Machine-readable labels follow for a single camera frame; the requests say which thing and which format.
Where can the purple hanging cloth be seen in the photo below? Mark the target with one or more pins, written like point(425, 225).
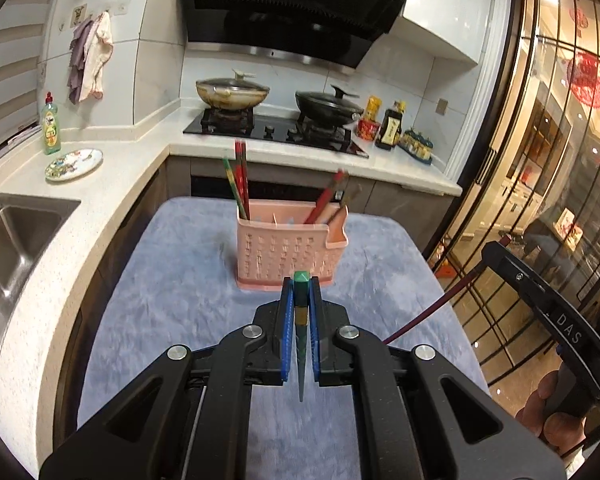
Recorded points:
point(80, 60)

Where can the window blinds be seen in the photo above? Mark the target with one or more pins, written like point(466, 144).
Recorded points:
point(5, 75)

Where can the green chopstick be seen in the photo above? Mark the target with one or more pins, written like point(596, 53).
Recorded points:
point(300, 340)
point(234, 187)

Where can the person's right hand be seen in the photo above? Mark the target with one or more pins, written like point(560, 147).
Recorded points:
point(555, 432)

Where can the spice jar set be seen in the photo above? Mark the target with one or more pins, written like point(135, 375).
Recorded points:
point(417, 145)

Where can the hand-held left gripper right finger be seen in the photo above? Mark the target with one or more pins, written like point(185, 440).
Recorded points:
point(315, 320)

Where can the brown chopstick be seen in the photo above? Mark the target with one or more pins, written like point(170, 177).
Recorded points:
point(342, 207)

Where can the steel sink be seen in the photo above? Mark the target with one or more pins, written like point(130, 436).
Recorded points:
point(15, 270)

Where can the dark sauce bottle yellow cap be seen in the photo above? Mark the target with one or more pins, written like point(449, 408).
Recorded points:
point(400, 107)

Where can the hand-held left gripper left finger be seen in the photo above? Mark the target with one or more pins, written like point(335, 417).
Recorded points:
point(286, 320)

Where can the wall outlet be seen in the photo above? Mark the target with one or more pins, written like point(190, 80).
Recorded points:
point(442, 106)

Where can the wall sticker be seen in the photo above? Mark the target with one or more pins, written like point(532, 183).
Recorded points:
point(80, 16)

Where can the gold wok with lid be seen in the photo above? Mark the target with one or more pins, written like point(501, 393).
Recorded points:
point(232, 92)

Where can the dark soy sauce bottle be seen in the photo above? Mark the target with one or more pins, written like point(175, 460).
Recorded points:
point(390, 130)

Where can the black wok with lid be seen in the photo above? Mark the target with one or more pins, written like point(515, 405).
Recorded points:
point(330, 105)

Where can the black gas stove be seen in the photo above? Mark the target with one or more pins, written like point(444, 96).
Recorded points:
point(270, 132)

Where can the white upper cabinet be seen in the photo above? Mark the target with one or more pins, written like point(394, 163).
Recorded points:
point(445, 10)

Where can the black grid glass door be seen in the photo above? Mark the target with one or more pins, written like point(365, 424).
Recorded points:
point(530, 160)

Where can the pink perforated utensil holder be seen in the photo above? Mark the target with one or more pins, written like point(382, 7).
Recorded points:
point(285, 250)

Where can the yellow snack packet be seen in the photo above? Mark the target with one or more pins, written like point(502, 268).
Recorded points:
point(373, 109)

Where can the white hanging cloth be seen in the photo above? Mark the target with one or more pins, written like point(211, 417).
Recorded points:
point(97, 55)

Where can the white kitchen counter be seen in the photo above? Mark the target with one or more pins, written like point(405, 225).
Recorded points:
point(130, 145)

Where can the blue-grey plush mat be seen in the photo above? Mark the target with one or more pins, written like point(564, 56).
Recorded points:
point(180, 285)

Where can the small red paper-cut decoration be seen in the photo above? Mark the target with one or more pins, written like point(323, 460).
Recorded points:
point(579, 17)

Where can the green dish soap bottle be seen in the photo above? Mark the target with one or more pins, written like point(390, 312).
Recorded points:
point(51, 127)

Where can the patterned plate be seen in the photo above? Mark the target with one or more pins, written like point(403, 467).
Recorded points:
point(74, 164)

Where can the dark red chopstick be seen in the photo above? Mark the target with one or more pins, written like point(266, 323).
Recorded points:
point(440, 302)
point(327, 197)

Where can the black range hood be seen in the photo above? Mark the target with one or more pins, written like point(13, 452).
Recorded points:
point(290, 5)

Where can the red box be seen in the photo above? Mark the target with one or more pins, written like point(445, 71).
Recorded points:
point(446, 271)

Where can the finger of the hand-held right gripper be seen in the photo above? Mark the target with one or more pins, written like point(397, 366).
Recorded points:
point(500, 257)

